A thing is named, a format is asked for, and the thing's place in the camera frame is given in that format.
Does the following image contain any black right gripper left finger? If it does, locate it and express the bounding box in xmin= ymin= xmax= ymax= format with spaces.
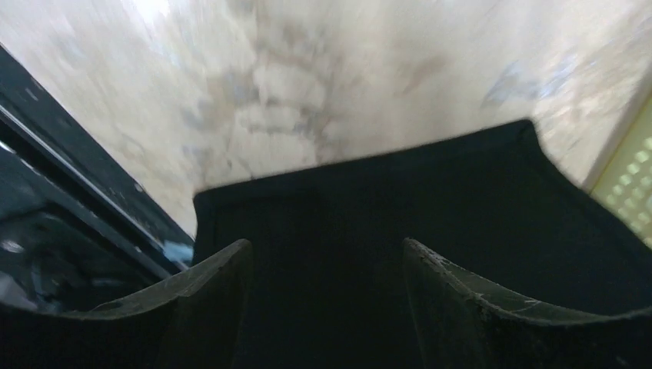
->
xmin=1 ymin=240 xmax=253 ymax=368

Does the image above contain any black fabric tote bag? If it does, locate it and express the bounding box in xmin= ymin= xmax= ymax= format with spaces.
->
xmin=194 ymin=120 xmax=651 ymax=368

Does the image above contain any green plastic basket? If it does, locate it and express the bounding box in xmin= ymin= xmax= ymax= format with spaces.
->
xmin=584 ymin=94 xmax=651 ymax=248

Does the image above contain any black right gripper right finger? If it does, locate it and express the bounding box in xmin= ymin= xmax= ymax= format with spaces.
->
xmin=403 ymin=239 xmax=651 ymax=368

